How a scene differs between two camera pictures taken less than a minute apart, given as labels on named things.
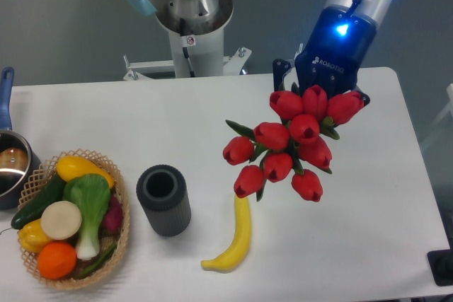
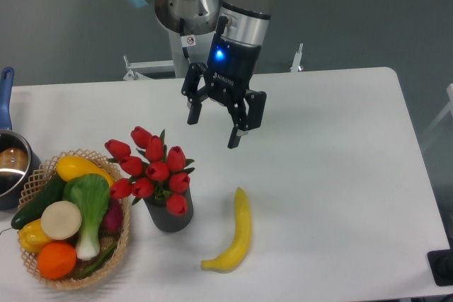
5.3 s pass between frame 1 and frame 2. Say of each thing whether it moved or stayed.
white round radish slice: stayed
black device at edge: stayed
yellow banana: stayed
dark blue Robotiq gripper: moved
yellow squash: stayed
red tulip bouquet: moved
